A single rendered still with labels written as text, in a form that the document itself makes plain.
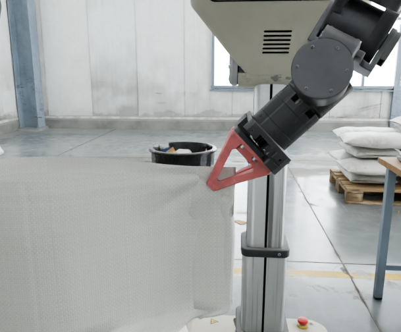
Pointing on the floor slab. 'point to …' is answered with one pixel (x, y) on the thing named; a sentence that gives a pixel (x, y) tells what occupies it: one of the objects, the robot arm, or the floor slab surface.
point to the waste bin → (198, 149)
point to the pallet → (352, 197)
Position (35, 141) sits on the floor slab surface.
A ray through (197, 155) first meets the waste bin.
